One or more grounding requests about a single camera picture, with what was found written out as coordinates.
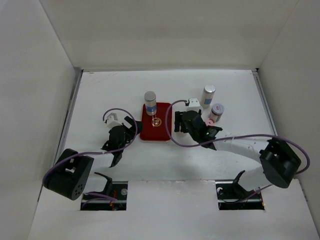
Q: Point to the tall bottle silver cap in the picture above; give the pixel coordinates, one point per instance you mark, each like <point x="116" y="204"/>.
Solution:
<point x="207" y="95"/>

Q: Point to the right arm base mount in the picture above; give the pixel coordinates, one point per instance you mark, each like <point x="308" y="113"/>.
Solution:
<point x="233" y="197"/>

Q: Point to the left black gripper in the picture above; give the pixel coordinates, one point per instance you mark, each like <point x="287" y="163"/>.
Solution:
<point x="131" y="122"/>

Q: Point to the red lacquer tray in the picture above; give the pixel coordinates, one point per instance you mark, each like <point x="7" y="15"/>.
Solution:
<point x="153" y="127"/>

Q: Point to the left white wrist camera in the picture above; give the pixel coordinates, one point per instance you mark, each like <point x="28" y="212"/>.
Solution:
<point x="112" y="120"/>

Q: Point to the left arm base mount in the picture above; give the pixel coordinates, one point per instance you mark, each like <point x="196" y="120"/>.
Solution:
<point x="113" y="196"/>

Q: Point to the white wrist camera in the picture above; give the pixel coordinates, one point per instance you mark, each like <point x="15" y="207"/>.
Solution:
<point x="112" y="120"/>
<point x="193" y="104"/>

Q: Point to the yellow cap spice bottle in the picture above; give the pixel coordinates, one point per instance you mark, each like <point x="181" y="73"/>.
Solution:
<point x="180" y="134"/>

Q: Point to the tall bottle grey cap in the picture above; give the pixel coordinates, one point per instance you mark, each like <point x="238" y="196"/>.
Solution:
<point x="150" y="103"/>

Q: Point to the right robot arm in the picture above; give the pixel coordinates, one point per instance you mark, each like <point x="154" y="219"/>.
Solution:
<point x="278" y="163"/>

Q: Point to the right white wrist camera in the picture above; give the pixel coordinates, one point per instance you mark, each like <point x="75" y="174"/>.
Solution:
<point x="193" y="104"/>

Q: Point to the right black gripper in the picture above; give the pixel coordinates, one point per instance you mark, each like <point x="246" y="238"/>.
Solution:
<point x="177" y="115"/>

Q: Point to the pink cap spice bottle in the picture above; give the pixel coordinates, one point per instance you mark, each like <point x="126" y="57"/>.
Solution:
<point x="209" y="122"/>

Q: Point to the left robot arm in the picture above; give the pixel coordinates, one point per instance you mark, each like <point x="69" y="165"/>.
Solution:
<point x="69" y="175"/>

